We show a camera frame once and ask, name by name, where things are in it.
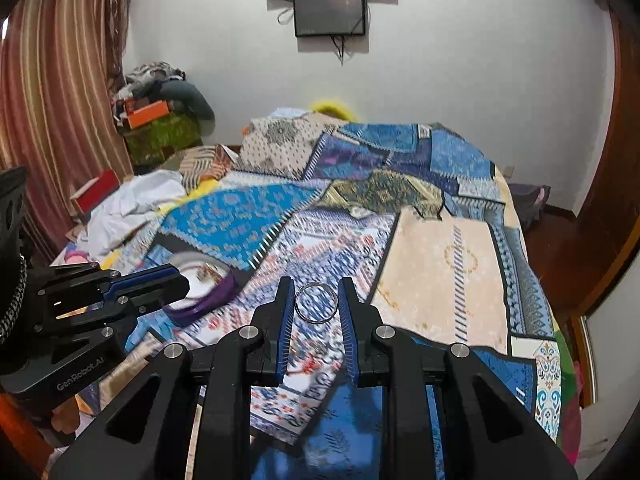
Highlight striped brown curtain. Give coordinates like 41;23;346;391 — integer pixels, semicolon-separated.
0;0;147;263

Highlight small black wall screen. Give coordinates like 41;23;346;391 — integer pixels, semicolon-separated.
292;0;369;39

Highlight blue patchwork blanket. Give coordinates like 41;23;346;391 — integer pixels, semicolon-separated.
50;110;577;480

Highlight beige patterned pillow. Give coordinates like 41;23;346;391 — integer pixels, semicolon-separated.
235;110;352;182

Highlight brown wooden door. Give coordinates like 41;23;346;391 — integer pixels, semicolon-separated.
570;0;640;321

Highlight pile of clothes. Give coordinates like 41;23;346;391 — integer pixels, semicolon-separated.
112;61;217;122

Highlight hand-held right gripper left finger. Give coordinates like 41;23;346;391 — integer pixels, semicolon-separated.
48;276;297;480

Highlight purple round jewelry box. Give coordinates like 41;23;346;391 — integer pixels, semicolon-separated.
162;254;244;329

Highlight white cloth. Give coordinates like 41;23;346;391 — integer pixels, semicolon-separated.
79;170;189;257

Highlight yellow cloth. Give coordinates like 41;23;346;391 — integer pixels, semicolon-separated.
307;97;357;122

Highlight black hanging cable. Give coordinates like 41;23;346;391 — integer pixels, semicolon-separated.
331;34;352;67

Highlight silver ring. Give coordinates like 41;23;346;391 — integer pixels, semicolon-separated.
294;282;337;324

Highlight brown patterned cloth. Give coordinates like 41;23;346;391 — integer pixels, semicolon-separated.
177;144;242;192

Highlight orange box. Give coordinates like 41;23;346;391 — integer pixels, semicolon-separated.
125;100;171;130

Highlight green patterned cloth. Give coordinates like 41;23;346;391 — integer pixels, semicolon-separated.
122;110;204;167

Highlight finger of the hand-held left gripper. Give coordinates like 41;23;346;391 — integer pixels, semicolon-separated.
30;273;192;363
34;261;180;306

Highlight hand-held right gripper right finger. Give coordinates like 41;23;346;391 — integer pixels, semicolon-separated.
337;276;581;480

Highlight red box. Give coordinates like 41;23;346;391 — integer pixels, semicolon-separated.
70;169;121;214

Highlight dark cloth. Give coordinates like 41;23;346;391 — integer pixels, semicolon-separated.
507;182;552;232

